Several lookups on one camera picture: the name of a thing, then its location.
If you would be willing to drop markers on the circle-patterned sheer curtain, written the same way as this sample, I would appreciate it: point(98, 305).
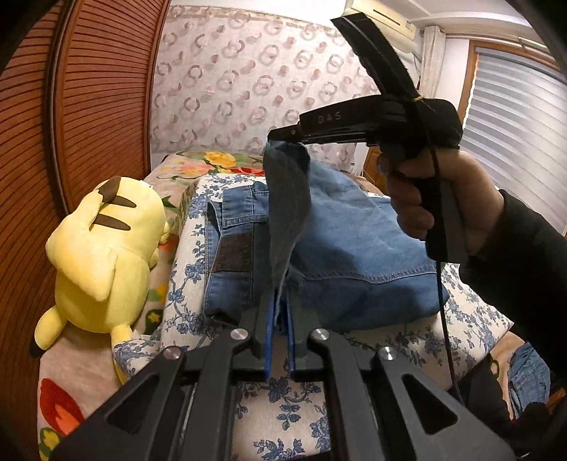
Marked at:
point(212, 88)

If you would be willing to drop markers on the white air conditioner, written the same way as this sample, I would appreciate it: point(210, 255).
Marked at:
point(398, 17)

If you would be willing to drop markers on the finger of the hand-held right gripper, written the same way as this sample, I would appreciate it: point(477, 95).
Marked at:
point(285, 134)

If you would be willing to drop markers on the blue denim garment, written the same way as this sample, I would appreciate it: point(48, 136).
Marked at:
point(529, 376)

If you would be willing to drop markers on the blue floral white sheet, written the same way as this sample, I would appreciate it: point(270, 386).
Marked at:
point(283, 399)

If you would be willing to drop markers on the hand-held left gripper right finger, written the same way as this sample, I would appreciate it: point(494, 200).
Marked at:
point(291, 345)

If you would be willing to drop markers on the wooden louvered wardrobe door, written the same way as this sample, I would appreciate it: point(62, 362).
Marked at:
point(106, 88)
point(26, 155)

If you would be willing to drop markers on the wooden window frame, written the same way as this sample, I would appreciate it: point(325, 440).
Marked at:
point(470, 80)

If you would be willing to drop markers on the yellow plush toy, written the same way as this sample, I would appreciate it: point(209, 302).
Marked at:
point(97, 248)

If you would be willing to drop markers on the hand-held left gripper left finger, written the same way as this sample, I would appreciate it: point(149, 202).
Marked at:
point(268, 341)

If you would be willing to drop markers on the person's right hand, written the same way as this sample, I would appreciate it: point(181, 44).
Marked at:
point(412, 195)

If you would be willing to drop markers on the blue denim pants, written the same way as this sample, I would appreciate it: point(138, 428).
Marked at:
point(354, 248)

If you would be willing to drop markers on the cream window curtain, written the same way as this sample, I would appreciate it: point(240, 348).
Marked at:
point(432, 62)

